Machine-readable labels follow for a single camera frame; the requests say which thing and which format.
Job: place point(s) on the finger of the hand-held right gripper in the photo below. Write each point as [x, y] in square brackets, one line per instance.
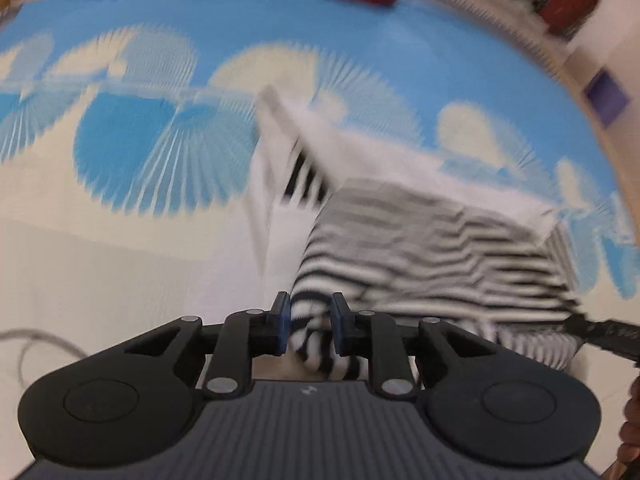
[605, 335]

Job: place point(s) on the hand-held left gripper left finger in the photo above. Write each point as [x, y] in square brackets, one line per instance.
[282, 321]

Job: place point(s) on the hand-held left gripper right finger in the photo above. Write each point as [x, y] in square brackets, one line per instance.
[340, 321]

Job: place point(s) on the black white striped hoodie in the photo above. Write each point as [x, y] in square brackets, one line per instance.
[425, 240]

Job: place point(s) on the person's right hand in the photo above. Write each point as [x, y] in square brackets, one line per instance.
[631, 430]

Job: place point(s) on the purple box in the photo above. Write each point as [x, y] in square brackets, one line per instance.
[606, 96]

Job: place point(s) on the red cushion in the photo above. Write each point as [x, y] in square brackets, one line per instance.
[567, 2]

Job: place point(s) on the wooden bed frame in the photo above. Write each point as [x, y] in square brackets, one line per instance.
[607, 152]

